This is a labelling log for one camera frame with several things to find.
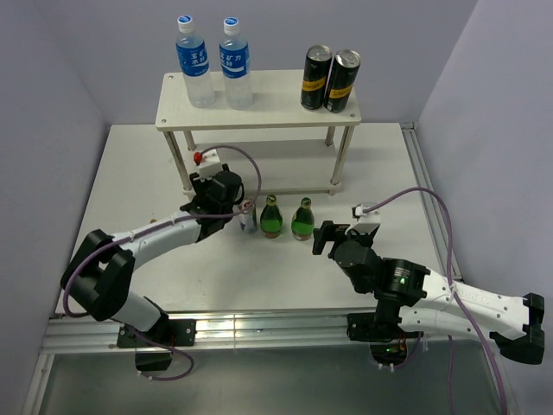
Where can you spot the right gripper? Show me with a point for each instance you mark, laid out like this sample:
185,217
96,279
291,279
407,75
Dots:
329,231

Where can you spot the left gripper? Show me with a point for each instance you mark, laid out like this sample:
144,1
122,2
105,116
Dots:
199,184

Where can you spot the blue-label water bottle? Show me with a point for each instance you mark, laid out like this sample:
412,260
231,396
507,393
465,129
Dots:
234,57
192,55

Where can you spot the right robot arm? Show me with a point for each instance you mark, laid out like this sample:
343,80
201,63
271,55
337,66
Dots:
413,299

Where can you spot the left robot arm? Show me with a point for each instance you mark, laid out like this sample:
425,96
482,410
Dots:
97,280

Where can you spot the white two-tier shelf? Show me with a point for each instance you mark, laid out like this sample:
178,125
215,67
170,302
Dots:
274,143

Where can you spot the right green glass bottle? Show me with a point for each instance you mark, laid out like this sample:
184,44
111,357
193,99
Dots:
303,222

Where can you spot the green glass bottle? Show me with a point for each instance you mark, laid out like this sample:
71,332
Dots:
271,220
303,222

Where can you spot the rear silver energy can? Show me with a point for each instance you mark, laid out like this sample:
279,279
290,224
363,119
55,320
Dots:
248,216

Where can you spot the left green glass bottle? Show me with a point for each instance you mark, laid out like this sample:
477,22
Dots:
271,220

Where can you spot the left black tall can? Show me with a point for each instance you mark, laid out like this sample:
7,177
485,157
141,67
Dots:
314,80

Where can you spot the black tall can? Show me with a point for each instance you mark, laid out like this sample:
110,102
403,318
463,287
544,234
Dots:
343,73
314,80

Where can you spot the right black tall can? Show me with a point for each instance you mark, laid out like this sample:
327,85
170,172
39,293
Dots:
343,73

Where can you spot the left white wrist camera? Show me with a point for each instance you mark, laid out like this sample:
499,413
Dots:
208,163

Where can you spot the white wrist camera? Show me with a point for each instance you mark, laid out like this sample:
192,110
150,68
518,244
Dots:
367,219
208,163

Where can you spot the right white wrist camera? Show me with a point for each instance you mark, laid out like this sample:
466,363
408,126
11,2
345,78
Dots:
367,219

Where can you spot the aluminium side rail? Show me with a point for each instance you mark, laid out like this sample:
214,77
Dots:
432,208

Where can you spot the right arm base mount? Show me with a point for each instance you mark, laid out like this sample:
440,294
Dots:
391,347

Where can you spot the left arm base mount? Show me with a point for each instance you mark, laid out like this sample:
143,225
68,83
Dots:
155,349

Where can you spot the aluminium front rail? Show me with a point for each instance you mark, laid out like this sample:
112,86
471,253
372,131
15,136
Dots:
269,329

